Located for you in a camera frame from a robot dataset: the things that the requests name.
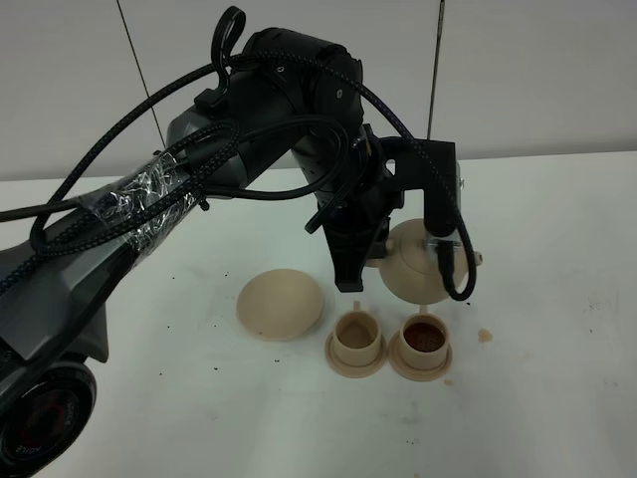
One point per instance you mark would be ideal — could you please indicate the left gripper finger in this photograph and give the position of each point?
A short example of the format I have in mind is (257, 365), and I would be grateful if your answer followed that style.
(379, 249)
(349, 248)

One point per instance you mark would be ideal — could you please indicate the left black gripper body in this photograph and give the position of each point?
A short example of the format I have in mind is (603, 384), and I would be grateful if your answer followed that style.
(353, 199)

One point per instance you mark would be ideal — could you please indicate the beige teapot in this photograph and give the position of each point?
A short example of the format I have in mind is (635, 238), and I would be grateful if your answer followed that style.
(409, 269)

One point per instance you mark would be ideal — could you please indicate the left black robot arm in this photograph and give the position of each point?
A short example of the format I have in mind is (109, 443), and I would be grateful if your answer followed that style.
(284, 121)

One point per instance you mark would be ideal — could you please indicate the beige teapot saucer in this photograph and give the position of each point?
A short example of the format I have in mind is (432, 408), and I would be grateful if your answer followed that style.
(279, 305)

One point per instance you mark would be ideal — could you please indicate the left beige teacup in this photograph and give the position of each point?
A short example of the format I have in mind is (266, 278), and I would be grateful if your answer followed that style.
(357, 335)

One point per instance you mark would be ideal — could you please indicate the beige teacup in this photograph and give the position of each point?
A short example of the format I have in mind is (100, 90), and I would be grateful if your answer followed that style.
(424, 342)
(357, 335)

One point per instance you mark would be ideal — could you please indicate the right teacup saucer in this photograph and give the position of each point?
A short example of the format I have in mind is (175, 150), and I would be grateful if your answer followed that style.
(400, 365)

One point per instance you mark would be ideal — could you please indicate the teacup saucer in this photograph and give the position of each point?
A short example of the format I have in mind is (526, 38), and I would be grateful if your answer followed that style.
(400, 365)
(351, 371)

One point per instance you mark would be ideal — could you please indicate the right beige teacup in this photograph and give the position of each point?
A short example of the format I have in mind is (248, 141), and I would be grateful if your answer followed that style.
(424, 342)

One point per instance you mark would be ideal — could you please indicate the left teacup saucer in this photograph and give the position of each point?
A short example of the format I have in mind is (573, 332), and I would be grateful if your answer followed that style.
(351, 371)

